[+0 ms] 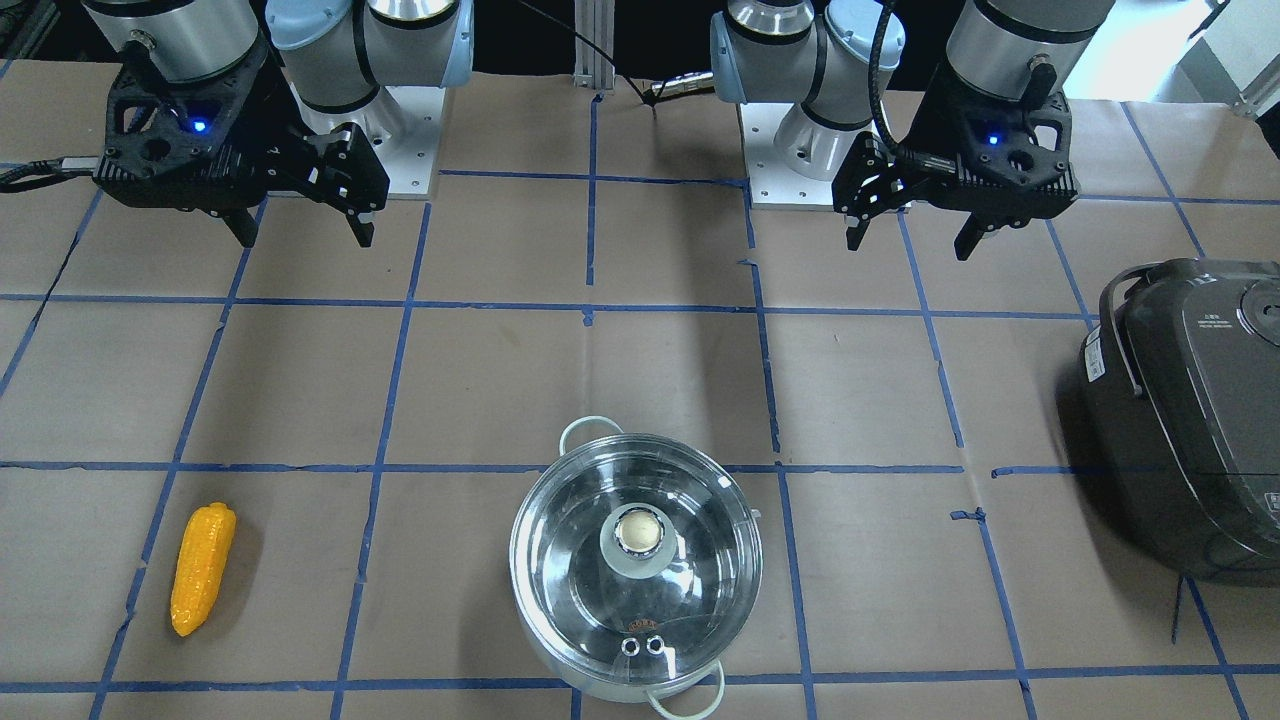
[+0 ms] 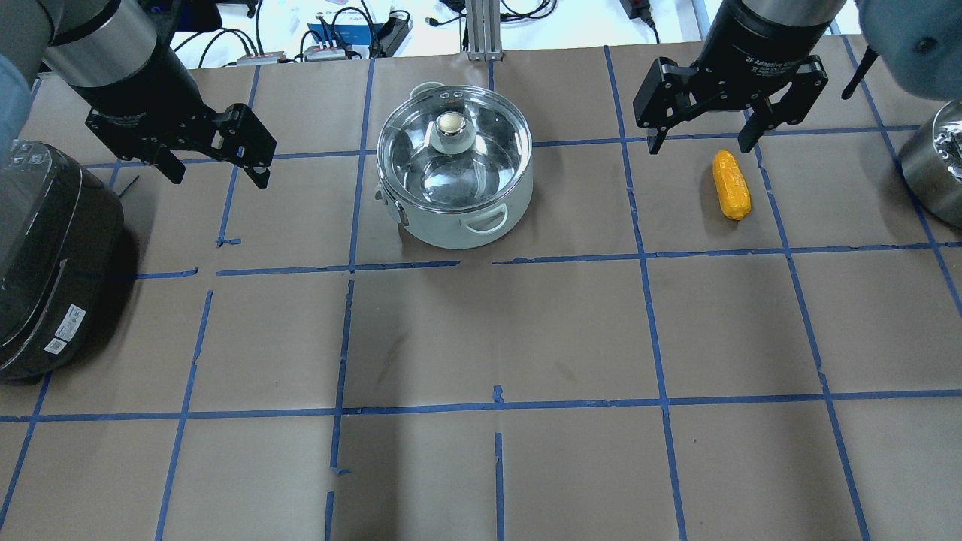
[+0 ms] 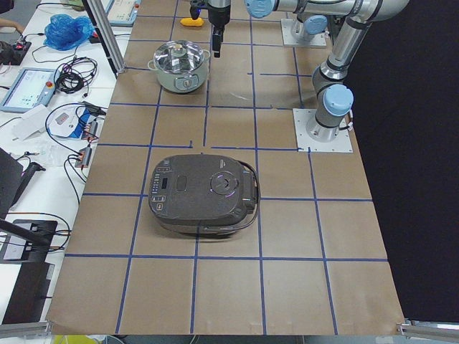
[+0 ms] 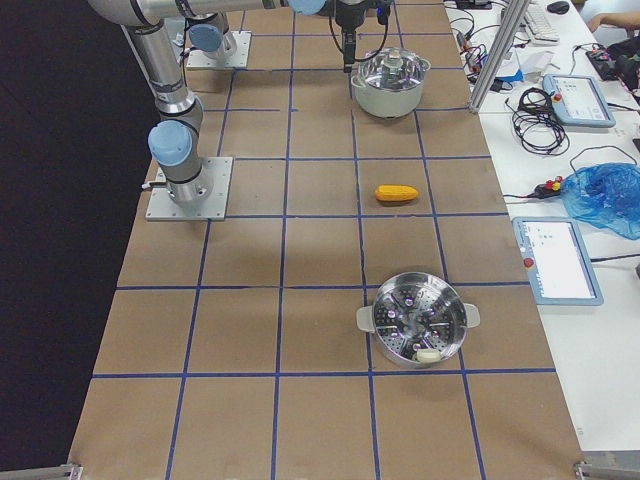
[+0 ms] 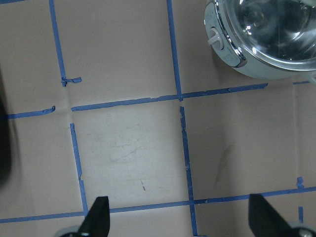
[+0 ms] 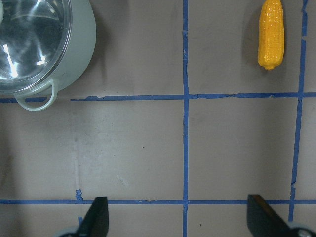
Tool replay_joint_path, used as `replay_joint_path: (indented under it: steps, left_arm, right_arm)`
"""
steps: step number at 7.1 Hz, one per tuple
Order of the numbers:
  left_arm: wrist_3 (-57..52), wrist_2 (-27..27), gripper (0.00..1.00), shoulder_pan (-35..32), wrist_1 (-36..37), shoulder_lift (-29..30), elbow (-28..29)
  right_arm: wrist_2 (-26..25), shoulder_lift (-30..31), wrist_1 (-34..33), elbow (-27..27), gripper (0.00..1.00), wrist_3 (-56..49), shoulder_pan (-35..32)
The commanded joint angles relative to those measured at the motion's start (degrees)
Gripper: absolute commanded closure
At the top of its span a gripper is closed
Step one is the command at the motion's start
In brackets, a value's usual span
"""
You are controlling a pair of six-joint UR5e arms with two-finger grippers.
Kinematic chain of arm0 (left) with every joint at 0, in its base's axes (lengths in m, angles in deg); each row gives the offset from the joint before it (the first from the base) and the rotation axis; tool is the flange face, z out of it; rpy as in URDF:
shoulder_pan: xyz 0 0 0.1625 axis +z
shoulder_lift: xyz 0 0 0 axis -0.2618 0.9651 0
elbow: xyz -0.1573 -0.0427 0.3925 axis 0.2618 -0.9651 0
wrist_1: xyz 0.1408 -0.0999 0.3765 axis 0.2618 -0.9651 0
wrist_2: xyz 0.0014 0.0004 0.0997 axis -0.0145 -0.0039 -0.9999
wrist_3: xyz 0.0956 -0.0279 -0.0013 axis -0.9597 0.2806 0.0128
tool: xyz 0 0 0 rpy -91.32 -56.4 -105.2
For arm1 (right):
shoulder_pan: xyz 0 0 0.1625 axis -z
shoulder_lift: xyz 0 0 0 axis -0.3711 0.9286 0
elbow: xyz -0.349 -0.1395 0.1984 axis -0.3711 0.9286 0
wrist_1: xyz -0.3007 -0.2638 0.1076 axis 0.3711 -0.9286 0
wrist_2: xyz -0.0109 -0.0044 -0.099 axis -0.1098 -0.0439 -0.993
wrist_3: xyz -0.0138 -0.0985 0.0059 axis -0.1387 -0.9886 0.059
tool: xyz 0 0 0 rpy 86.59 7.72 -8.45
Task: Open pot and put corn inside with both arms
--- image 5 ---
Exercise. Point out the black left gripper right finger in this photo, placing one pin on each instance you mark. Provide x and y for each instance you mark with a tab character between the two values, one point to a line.
265	221

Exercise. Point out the pale green electric cooking pot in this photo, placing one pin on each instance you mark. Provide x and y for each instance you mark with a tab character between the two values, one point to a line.
245	64

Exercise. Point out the glass pot lid with knob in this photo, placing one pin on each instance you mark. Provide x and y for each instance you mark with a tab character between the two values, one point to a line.
279	33

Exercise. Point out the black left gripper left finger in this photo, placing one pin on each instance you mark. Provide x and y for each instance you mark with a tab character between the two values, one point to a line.
97	221

